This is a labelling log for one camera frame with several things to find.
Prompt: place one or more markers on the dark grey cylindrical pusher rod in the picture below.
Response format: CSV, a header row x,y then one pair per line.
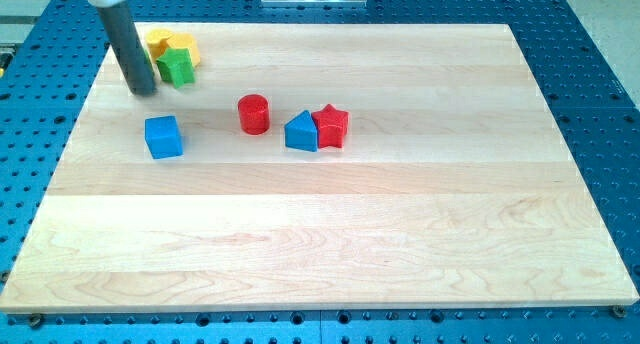
x,y
126,45

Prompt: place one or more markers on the yellow heart block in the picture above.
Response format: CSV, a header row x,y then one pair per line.
x,y
156,41

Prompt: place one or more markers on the yellow hexagon block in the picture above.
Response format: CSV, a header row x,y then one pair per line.
x,y
186,41

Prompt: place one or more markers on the green star block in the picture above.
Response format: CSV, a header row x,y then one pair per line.
x,y
175,67

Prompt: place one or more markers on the blue cube block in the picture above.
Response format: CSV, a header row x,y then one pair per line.
x,y
163,137

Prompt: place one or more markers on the red cylinder block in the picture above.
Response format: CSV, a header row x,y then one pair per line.
x,y
254,114

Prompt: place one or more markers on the blue triangular block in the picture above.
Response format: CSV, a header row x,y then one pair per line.
x,y
301,133

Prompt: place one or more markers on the red star block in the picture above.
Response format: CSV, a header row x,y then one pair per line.
x,y
332,126

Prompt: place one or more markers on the light wooden board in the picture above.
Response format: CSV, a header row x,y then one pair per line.
x,y
454,187

